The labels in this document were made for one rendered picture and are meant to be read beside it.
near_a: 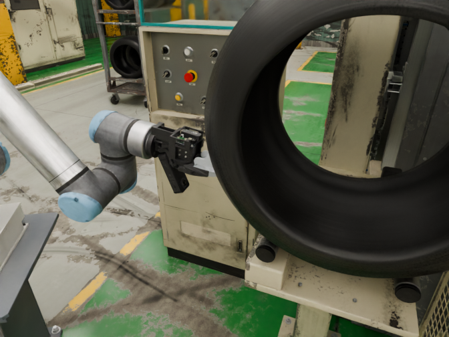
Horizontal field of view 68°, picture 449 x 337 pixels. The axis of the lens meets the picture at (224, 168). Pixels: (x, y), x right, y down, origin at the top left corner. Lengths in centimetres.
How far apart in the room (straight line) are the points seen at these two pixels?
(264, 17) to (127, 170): 55
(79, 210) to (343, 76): 72
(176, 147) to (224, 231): 101
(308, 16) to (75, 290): 180
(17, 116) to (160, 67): 85
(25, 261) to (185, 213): 78
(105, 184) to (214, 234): 100
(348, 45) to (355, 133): 23
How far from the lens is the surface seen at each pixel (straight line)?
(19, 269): 132
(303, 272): 86
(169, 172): 82
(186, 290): 188
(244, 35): 55
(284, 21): 52
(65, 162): 83
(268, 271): 78
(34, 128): 83
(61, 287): 208
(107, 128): 85
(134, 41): 451
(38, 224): 149
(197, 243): 186
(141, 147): 80
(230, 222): 167
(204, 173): 76
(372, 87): 93
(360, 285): 87
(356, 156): 99
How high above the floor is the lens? 141
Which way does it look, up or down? 29 degrees down
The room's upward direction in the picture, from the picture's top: straight up
